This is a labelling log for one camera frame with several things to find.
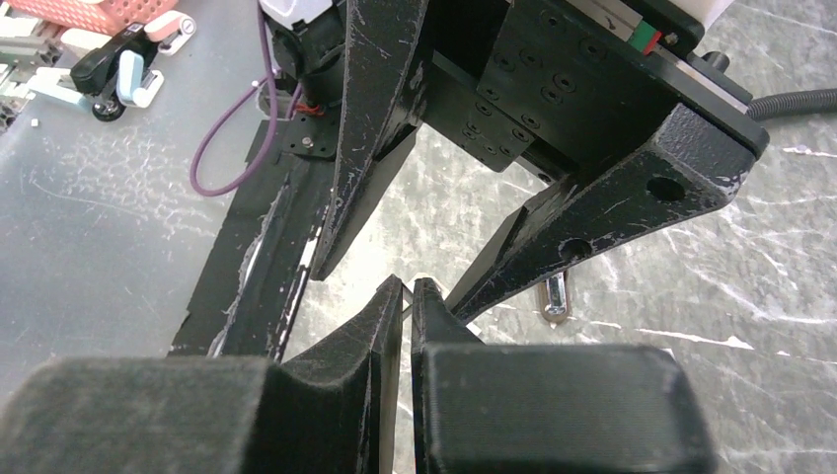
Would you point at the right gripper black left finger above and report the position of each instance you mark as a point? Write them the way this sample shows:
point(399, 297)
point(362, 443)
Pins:
point(330, 409)

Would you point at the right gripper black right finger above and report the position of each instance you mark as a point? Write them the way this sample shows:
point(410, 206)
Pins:
point(589, 408)

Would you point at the black blue tool outside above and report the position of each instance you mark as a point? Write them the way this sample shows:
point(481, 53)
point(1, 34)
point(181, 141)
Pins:
point(118, 74)

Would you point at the brown stapler base part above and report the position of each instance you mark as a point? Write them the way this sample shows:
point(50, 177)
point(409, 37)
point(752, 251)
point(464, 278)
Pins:
point(553, 299)

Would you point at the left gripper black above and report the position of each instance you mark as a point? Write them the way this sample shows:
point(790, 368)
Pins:
point(613, 88)

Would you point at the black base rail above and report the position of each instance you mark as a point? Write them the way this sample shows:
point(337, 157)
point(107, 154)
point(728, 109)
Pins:
point(251, 286)

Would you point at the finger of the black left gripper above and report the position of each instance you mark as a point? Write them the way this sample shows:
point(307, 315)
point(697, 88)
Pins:
point(384, 61)

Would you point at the pink plastic basket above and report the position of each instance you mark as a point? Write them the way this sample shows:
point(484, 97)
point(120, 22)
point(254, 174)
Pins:
point(99, 16)

